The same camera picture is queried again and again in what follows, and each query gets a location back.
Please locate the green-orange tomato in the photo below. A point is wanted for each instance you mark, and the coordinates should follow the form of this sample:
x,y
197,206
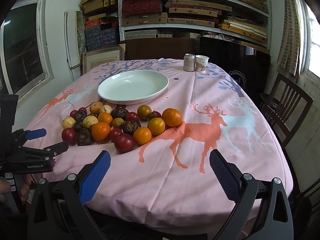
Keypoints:
x,y
144,111

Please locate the dark mangosteen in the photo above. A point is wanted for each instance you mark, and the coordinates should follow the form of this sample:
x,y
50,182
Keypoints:
x,y
80,116
84,138
129,126
78,126
119,113

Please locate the dark cabinet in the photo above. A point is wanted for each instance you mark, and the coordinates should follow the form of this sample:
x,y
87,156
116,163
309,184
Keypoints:
x,y
156,48

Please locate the red cherry tomato front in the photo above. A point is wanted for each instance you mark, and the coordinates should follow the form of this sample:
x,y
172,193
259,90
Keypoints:
x,y
114,133

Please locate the orange mandarin front left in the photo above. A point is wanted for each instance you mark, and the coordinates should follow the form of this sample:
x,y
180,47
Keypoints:
x,y
100,131

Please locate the white board leaning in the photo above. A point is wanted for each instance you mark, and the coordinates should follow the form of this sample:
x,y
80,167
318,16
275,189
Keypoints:
x,y
71,39

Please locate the white oval plate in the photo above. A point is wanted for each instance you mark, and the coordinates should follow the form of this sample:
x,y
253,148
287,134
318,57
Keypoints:
x,y
133,87

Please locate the small red tomato back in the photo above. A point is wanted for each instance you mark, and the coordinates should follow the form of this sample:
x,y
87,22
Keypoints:
x,y
83,109

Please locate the olive yellow small fruit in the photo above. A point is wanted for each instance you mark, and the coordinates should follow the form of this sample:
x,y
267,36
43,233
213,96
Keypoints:
x,y
117,123

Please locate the checked curtain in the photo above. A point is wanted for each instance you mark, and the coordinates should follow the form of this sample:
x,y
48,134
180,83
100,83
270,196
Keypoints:
x,y
289,52

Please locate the white metal shelf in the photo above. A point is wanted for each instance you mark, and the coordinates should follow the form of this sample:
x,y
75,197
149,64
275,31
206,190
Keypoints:
x,y
246,21

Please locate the framed picture leaning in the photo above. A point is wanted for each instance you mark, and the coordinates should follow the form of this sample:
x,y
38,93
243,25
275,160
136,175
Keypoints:
x,y
92,59

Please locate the dark wooden chair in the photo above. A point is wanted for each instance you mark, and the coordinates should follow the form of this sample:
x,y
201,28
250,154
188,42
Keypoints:
x,y
278,105

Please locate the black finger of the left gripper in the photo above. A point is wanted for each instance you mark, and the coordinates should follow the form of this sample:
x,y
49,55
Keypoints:
x,y
50,151

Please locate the window with white frame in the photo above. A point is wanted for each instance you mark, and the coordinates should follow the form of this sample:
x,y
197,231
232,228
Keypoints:
x,y
25,62

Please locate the dark mangosteen back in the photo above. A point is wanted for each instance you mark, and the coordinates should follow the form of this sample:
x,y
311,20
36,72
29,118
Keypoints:
x,y
119,113

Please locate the large orange mandarin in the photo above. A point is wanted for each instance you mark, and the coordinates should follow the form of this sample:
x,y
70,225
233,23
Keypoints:
x,y
172,117

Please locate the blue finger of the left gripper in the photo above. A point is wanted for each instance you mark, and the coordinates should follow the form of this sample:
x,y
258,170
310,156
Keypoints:
x,y
34,134

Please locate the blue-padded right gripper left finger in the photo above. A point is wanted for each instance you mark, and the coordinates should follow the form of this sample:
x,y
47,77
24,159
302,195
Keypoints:
x,y
58,208

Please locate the small red tomato left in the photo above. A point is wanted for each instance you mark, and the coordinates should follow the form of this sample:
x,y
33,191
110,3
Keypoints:
x,y
73,113

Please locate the small orange mandarin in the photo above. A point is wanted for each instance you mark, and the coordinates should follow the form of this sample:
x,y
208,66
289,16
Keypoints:
x,y
142,135

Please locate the red cherry tomato with stem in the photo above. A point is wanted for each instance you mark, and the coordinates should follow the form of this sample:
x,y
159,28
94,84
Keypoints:
x,y
154,114

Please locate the red cherry tomato centre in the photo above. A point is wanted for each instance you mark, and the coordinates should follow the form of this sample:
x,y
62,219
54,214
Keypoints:
x,y
132,116

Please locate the pink deer tablecloth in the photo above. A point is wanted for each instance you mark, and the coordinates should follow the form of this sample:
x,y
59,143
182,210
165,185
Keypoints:
x,y
168,184

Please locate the pale fruit back right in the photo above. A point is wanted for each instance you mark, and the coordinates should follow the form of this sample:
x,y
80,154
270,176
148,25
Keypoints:
x,y
105,109

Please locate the small orange fruit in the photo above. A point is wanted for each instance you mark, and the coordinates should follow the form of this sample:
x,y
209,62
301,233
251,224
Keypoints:
x,y
105,117

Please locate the small red tomato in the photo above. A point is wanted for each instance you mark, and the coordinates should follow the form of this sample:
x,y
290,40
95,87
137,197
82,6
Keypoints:
x,y
73,113
83,109

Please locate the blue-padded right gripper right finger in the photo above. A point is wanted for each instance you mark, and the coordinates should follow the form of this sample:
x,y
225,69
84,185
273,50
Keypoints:
x,y
273,220

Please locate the pink drink can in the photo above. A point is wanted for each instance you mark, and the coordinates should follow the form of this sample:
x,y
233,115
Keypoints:
x,y
189,63

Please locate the pale yellow round fruit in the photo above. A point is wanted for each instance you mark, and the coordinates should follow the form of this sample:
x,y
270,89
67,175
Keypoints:
x,y
68,122

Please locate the pale yellow fruit centre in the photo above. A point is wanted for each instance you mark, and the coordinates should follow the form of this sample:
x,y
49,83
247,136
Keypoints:
x,y
89,122

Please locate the white paper cup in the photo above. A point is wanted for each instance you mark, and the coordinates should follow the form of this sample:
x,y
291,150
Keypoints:
x,y
201,63

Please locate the tan fruit back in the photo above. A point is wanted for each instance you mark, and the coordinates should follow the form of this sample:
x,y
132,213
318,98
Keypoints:
x,y
95,107

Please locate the yellow-orange tomato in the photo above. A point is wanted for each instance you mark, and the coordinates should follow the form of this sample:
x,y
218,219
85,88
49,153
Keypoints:
x,y
156,126

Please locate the small dark red plum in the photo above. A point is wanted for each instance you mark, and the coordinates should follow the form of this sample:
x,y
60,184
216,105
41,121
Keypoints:
x,y
69,135

